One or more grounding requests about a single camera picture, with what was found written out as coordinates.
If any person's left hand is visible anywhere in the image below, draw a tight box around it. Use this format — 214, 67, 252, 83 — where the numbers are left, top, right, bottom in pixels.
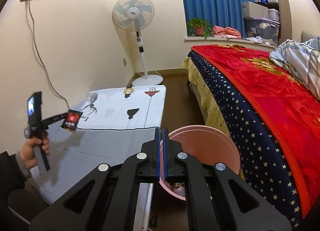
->
19, 134, 51, 170

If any pink folded cloth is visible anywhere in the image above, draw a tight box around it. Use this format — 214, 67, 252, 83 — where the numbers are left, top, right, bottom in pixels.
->
213, 25, 242, 39

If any red floral blanket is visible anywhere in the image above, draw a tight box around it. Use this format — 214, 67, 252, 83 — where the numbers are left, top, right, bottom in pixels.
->
190, 45, 319, 219

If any black sleeve forearm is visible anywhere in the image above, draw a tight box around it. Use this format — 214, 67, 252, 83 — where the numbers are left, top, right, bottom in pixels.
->
1, 151, 49, 230

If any grey cardboard box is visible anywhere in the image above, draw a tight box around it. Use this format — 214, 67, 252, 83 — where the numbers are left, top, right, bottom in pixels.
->
242, 2, 268, 19

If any navy star bed sheet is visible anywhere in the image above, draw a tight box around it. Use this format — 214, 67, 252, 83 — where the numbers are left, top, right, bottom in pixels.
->
183, 51, 303, 230

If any grey power cable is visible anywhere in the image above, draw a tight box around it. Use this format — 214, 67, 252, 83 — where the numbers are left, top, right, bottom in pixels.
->
28, 0, 71, 111

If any black snack packet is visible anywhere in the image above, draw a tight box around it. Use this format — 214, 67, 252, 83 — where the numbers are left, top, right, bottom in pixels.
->
61, 110, 83, 132

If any pink trash bin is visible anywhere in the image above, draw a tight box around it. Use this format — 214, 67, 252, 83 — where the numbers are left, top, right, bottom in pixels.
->
159, 125, 240, 202

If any white standing fan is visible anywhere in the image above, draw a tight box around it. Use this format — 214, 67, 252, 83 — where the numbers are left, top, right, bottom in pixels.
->
112, 0, 163, 87

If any wooden bookshelf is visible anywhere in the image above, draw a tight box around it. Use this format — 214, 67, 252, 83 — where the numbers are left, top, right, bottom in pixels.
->
252, 0, 293, 46

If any striped grey quilt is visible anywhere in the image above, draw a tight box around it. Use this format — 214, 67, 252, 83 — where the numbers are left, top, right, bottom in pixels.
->
269, 36, 319, 99

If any potted green plant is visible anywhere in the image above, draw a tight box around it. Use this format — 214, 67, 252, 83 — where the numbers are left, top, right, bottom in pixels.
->
187, 17, 212, 37

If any clear storage box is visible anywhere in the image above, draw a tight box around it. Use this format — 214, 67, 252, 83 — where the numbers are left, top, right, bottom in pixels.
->
244, 18, 280, 45

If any phone on gripper mount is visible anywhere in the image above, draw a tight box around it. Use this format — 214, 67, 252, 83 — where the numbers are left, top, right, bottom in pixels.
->
27, 96, 35, 124

